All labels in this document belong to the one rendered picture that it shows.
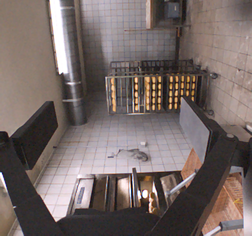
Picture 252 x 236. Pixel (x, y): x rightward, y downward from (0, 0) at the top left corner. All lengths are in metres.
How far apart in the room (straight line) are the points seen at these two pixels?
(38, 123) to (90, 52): 5.21
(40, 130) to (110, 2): 5.19
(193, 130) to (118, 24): 5.13
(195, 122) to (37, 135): 0.13
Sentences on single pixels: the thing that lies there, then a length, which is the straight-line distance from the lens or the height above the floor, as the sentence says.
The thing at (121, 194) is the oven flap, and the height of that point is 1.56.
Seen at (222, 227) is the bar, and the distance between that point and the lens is 1.31.
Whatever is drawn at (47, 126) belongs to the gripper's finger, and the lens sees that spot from 0.19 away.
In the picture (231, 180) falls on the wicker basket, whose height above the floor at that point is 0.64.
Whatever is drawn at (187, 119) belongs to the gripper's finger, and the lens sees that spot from 0.18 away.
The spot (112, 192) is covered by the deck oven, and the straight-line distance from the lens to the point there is 2.23.
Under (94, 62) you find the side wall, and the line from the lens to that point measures 5.38.
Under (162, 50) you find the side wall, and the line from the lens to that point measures 5.38.
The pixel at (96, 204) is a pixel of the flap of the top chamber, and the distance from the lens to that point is 2.15.
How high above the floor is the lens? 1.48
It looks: level
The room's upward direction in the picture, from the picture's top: 92 degrees counter-clockwise
